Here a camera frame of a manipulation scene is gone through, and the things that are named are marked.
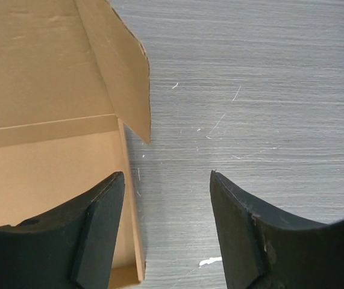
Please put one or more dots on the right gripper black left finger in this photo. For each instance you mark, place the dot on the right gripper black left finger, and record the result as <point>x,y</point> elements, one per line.
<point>69,246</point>

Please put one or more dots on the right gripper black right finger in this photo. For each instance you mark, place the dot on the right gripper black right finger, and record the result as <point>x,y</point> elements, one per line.
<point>263,246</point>

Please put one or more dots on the brown cardboard box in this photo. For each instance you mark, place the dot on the brown cardboard box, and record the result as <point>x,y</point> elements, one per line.
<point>72,78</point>

